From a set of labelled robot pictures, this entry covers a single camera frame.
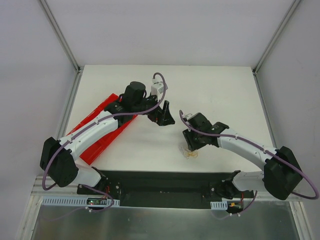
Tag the right aluminium frame post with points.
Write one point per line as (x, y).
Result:
(277, 34)

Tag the right white cable duct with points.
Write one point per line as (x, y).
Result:
(219, 205)

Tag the left aluminium frame post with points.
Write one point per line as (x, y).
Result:
(59, 35)

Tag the aluminium frame post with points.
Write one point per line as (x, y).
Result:
(277, 34)
(59, 35)

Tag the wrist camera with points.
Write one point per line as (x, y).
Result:
(157, 89)
(188, 115)

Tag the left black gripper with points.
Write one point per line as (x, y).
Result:
(157, 115)

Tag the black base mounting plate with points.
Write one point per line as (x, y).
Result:
(154, 189)

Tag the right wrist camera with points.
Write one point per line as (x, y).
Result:
(188, 115)

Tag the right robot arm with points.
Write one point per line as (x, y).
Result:
(278, 168)

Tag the white cable duct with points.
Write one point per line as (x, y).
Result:
(219, 205)
(67, 201)

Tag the red plastic divided tray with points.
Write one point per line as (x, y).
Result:
(97, 148)

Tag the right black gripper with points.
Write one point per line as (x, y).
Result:
(193, 140)

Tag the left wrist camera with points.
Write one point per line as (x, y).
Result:
(157, 89)

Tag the left white cable duct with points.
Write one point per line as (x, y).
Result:
(67, 201)

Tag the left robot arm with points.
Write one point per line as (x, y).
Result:
(58, 158)

